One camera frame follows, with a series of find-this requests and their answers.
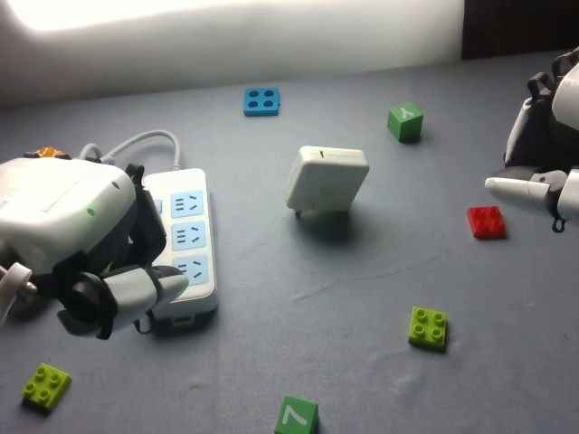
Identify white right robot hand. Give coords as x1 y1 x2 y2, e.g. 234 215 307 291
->
483 44 579 232

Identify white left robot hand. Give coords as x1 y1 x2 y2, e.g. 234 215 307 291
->
0 156 191 341

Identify white power strip blue sockets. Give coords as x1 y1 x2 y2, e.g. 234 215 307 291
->
140 167 220 336

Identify white power adapter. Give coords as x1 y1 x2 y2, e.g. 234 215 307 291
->
283 145 371 221

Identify orange toy fruit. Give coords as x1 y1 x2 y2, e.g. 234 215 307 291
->
24 145 72 161

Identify red toy brick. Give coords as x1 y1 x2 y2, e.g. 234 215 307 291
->
466 205 508 241

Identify green cube letter Y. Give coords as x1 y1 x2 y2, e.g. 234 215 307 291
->
386 101 425 145

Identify lime green toy brick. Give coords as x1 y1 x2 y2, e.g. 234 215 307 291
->
407 306 450 354
20 362 73 415

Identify blue four-hole block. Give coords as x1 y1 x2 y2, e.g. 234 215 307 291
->
242 87 282 118

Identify grey table cloth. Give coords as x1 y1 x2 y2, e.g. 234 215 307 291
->
0 44 579 434

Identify green cube numeral 7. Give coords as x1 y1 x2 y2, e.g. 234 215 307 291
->
273 395 320 434

